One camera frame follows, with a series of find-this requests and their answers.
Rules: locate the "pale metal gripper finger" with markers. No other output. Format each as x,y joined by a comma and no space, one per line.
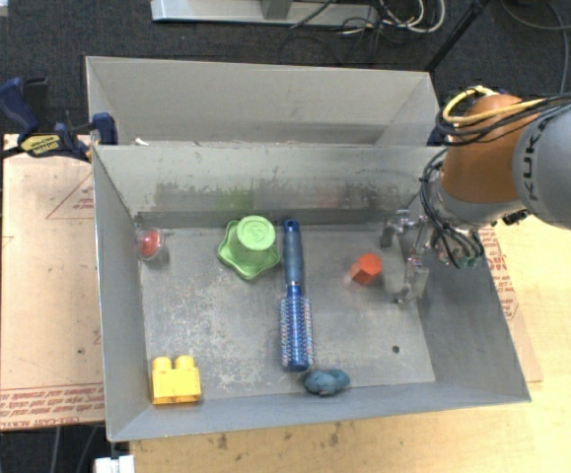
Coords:
389,234
417,279

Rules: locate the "orange-red hexagonal block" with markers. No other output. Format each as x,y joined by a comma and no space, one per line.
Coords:
366,269

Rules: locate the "blue hairbrush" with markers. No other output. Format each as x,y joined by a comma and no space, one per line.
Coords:
295,308

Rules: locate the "blue-grey soft lump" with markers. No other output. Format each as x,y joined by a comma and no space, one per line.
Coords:
325,382

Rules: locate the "green cup with star base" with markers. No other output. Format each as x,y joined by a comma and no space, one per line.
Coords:
251,244

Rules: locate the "grey metal bin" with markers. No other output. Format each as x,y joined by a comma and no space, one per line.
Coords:
226,313

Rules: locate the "red ball in clear cup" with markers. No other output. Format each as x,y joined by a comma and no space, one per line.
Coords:
150,244

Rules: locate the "yellow toy building brick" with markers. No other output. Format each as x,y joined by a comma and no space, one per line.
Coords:
175,382

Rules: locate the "brown cardboard board, red print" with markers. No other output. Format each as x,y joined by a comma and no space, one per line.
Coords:
48,289

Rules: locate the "black cylinder on white bracket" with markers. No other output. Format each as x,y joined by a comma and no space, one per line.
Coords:
513,217

